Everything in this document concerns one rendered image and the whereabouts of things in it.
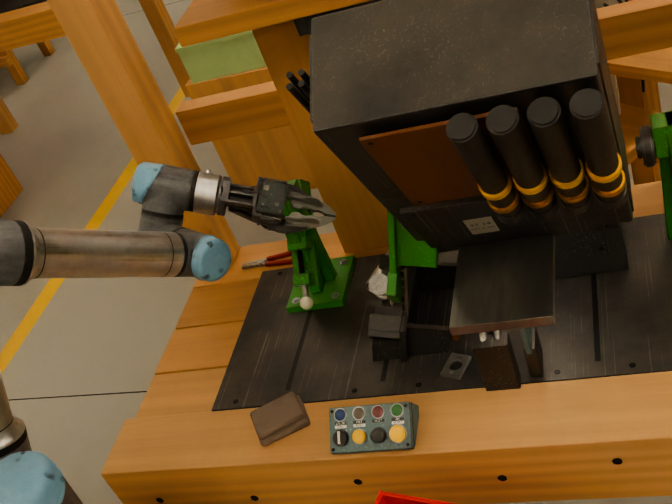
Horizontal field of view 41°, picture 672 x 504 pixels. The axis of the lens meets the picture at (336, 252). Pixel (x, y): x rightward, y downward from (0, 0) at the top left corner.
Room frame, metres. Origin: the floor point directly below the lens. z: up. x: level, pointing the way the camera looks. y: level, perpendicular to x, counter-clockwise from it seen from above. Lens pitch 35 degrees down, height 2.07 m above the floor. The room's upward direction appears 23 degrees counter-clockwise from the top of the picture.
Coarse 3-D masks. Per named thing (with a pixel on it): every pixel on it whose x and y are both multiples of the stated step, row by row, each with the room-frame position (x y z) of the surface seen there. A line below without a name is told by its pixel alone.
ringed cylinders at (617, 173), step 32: (576, 96) 0.87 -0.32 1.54; (448, 128) 0.93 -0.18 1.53; (480, 128) 0.92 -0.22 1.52; (512, 128) 0.89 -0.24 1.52; (544, 128) 0.87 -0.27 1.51; (576, 128) 0.88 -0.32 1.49; (608, 128) 0.87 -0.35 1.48; (480, 160) 0.93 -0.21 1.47; (512, 160) 0.92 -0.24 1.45; (576, 160) 0.93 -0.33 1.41; (608, 160) 0.91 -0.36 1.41; (512, 192) 1.01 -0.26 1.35; (544, 192) 0.99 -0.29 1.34; (576, 192) 0.97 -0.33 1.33; (608, 192) 0.96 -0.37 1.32
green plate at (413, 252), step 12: (396, 228) 1.26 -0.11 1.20; (396, 240) 1.26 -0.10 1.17; (408, 240) 1.25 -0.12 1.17; (396, 252) 1.26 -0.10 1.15; (408, 252) 1.25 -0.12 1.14; (420, 252) 1.25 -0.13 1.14; (432, 252) 1.24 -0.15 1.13; (396, 264) 1.26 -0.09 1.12; (408, 264) 1.26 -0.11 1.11; (420, 264) 1.25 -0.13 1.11; (432, 264) 1.24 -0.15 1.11
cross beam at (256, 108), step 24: (648, 0) 1.51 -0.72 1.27; (600, 24) 1.52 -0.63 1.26; (624, 24) 1.50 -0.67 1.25; (648, 24) 1.48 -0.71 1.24; (624, 48) 1.50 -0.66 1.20; (648, 48) 1.48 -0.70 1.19; (216, 96) 1.89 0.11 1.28; (240, 96) 1.84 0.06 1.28; (264, 96) 1.81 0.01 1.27; (192, 120) 1.89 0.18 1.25; (216, 120) 1.86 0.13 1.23; (240, 120) 1.84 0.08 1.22; (264, 120) 1.82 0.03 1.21; (288, 120) 1.80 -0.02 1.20; (192, 144) 1.90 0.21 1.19
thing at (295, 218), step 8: (288, 216) 1.39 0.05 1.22; (296, 216) 1.40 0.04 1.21; (304, 216) 1.40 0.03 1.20; (312, 216) 1.40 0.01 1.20; (328, 216) 1.39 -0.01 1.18; (288, 224) 1.39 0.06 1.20; (296, 224) 1.39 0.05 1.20; (304, 224) 1.39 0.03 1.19; (312, 224) 1.39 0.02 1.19; (320, 224) 1.39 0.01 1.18
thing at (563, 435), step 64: (576, 384) 1.05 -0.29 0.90; (640, 384) 0.99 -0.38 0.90; (128, 448) 1.35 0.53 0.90; (192, 448) 1.27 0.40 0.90; (256, 448) 1.21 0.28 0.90; (320, 448) 1.14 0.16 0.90; (448, 448) 1.03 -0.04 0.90; (512, 448) 0.98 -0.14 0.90; (576, 448) 0.93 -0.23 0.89; (640, 448) 0.89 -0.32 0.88
